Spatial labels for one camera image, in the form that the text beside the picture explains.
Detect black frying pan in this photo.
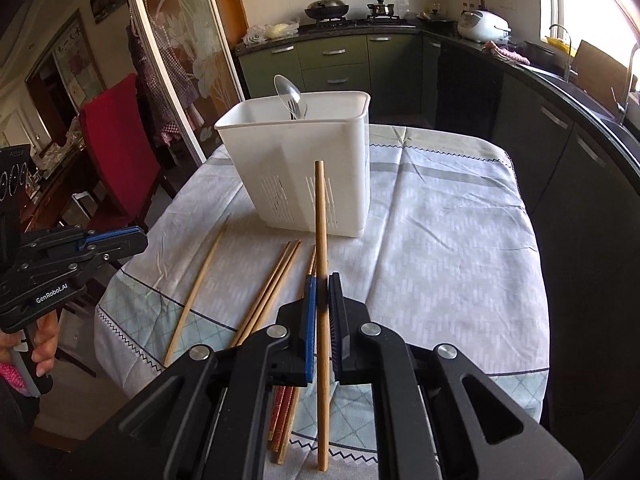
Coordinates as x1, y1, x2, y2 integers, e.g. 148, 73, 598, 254
417, 12, 458, 32

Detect steel kitchen sink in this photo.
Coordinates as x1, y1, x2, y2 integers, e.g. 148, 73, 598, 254
525, 60, 640, 131

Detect person's left hand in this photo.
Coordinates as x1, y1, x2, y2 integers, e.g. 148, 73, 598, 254
0, 316, 60, 380

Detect black kitchen countertop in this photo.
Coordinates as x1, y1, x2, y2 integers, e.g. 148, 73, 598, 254
235, 17, 640, 191

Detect patterned grey tablecloth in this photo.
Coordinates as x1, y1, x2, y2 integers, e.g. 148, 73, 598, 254
94, 124, 551, 480

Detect white plastic utensil holder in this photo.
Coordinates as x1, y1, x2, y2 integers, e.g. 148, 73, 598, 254
214, 91, 372, 237

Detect black wok with lid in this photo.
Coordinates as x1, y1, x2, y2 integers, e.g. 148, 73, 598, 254
304, 0, 351, 22

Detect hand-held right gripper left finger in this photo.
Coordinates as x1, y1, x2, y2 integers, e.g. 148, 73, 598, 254
65, 275, 321, 480

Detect wooden dining table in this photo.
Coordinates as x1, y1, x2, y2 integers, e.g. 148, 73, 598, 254
20, 140, 108, 241

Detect red chair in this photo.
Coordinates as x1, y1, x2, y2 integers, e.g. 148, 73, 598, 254
79, 73, 176, 241

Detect gas stove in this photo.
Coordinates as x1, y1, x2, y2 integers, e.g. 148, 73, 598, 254
305, 16, 408, 28

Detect green kitchen base cabinets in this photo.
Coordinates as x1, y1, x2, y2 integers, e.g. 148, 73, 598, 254
237, 27, 640, 341

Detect metal spoon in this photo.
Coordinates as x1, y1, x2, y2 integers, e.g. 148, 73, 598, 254
273, 75, 307, 121

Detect tall chrome faucet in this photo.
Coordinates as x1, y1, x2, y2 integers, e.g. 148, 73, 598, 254
612, 42, 640, 126

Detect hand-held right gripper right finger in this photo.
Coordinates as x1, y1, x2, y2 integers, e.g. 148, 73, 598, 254
326, 272, 586, 480

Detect checked apron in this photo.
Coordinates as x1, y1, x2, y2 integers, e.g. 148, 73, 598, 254
127, 10, 198, 148

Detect kitchen window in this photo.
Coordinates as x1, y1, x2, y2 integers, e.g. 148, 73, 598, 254
537, 0, 640, 96

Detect clear bag of food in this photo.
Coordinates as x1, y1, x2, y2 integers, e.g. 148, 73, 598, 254
264, 19, 301, 41

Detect small chrome faucet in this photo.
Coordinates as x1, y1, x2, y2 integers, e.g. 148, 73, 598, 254
549, 24, 573, 81

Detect framed wall calendar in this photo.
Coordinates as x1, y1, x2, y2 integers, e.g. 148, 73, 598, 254
25, 10, 108, 121

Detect white rice cooker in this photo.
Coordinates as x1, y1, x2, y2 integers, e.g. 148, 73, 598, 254
457, 9, 513, 43

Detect wooden cutting board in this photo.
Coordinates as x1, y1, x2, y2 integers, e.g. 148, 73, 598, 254
572, 39, 628, 93

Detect bunch of wooden chopsticks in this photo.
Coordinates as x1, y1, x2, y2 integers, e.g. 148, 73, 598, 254
163, 214, 318, 465

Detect pink cloth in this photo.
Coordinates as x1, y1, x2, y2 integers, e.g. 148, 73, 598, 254
482, 41, 531, 66

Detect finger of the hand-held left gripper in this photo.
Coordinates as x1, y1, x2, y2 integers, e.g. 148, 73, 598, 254
0, 232, 149, 291
22, 226, 143, 251

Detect floral glass sliding door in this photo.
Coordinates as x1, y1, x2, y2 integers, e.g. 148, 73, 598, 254
117, 0, 241, 161

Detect long bamboo chopstick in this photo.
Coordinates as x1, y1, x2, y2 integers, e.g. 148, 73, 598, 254
314, 160, 332, 472

